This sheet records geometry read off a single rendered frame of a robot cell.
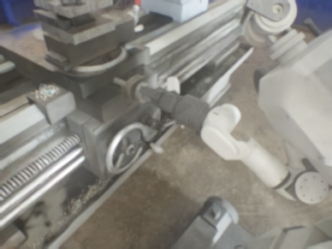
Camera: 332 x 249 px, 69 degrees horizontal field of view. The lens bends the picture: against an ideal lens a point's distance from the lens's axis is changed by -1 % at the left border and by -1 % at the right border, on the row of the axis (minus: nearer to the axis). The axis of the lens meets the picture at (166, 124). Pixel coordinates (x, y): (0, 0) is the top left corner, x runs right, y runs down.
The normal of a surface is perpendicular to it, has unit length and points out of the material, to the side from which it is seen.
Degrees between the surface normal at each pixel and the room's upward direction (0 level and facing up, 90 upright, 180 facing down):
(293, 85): 87
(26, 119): 36
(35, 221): 0
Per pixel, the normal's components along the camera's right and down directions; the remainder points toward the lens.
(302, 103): -0.72, 0.41
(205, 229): 0.04, -0.74
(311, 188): -0.10, 0.01
